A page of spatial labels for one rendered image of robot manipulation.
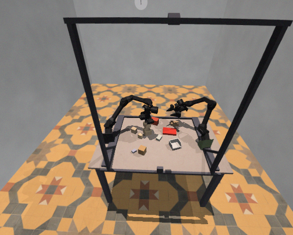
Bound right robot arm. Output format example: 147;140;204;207
174;97;217;141

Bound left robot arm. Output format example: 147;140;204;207
104;95;158;133

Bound black metal overhead frame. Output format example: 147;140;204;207
63;17;293;175

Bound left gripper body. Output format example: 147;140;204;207
141;112;154;124

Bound orange-red cube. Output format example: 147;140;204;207
152;117;159;125

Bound red flat block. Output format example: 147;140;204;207
163;127;176;136

